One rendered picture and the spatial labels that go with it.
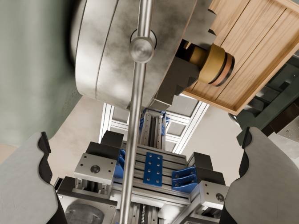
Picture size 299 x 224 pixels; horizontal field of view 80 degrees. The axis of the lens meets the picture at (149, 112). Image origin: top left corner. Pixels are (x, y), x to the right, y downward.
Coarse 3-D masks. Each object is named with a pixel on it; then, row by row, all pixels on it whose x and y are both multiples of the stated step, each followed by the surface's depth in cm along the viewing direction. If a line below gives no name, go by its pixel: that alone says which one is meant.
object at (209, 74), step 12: (192, 48) 40; (216, 48) 36; (192, 60) 36; (204, 60) 36; (216, 60) 35; (228, 60) 36; (204, 72) 36; (216, 72) 36; (228, 72) 37; (216, 84) 39
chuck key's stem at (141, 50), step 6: (138, 36) 15; (144, 36) 15; (132, 42) 15; (138, 42) 15; (144, 42) 15; (150, 42) 15; (132, 48) 15; (138, 48) 15; (144, 48) 15; (150, 48) 15; (132, 54) 15; (138, 54) 15; (144, 54) 15; (150, 54) 15; (138, 60) 16; (144, 60) 16
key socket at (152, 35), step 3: (150, 30) 23; (135, 33) 23; (150, 33) 23; (153, 33) 23; (132, 36) 23; (135, 36) 23; (150, 36) 23; (153, 36) 23; (132, 39) 23; (153, 39) 23; (153, 42) 23
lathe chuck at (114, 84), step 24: (120, 0) 21; (168, 0) 22; (192, 0) 22; (120, 24) 22; (168, 24) 22; (120, 48) 23; (168, 48) 23; (120, 72) 25; (96, 96) 32; (120, 96) 29; (144, 96) 28
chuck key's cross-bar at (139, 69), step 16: (144, 0) 15; (144, 16) 16; (144, 32) 16; (144, 64) 17; (144, 80) 18; (128, 128) 20; (128, 144) 20; (128, 160) 20; (128, 176) 20; (128, 192) 21; (128, 208) 21
